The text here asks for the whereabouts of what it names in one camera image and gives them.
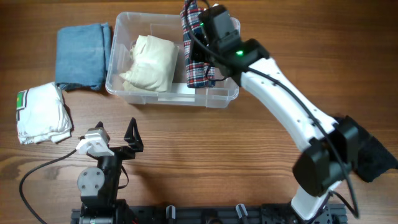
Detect red blue plaid cloth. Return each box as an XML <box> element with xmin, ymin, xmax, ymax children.
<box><xmin>180</xmin><ymin>0</ymin><xmax>216</xmax><ymax>88</ymax></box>

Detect cream cloth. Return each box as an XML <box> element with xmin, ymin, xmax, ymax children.
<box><xmin>119</xmin><ymin>35</ymin><xmax>179</xmax><ymax>92</ymax></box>

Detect black cloth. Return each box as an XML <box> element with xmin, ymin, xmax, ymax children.
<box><xmin>333</xmin><ymin>116</ymin><xmax>397</xmax><ymax>183</ymax></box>

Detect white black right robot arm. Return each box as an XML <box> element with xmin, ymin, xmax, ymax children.
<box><xmin>190</xmin><ymin>5</ymin><xmax>359</xmax><ymax>223</ymax></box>

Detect clear plastic storage container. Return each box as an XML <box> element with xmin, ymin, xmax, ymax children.
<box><xmin>106</xmin><ymin>12</ymin><xmax>239</xmax><ymax>108</ymax></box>

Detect white folded t-shirt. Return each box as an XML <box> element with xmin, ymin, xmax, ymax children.
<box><xmin>16</xmin><ymin>82</ymin><xmax>72</xmax><ymax>144</ymax></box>

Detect blue denim folded cloth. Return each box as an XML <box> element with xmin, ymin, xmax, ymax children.
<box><xmin>55</xmin><ymin>22</ymin><xmax>111</xmax><ymax>91</ymax></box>

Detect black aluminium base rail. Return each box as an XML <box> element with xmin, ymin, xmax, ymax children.
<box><xmin>70</xmin><ymin>203</ymin><xmax>348</xmax><ymax>224</ymax></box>

